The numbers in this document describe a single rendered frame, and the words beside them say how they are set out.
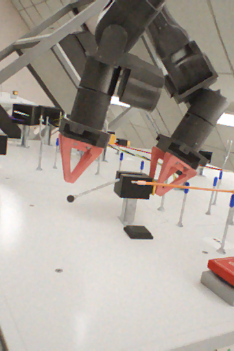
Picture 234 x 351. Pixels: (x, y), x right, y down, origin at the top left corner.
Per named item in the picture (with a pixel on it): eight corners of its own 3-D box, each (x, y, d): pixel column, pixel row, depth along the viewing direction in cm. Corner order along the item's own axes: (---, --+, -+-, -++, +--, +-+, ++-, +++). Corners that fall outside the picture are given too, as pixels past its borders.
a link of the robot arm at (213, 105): (206, 79, 61) (235, 96, 61) (202, 89, 68) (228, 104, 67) (183, 114, 62) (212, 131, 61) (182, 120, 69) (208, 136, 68)
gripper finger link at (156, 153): (158, 193, 70) (184, 153, 70) (174, 206, 64) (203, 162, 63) (132, 177, 67) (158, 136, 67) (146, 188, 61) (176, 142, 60)
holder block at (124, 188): (112, 190, 65) (116, 170, 64) (141, 192, 67) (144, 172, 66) (119, 198, 61) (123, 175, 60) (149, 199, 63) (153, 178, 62)
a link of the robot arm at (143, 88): (109, 5, 55) (106, 20, 48) (177, 33, 57) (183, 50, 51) (87, 77, 62) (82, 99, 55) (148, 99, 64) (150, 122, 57)
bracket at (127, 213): (117, 216, 66) (121, 191, 65) (128, 216, 67) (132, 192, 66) (124, 225, 62) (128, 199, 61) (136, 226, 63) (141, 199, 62)
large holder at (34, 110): (45, 144, 136) (49, 106, 133) (29, 150, 119) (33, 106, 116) (28, 141, 136) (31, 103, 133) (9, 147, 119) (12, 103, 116)
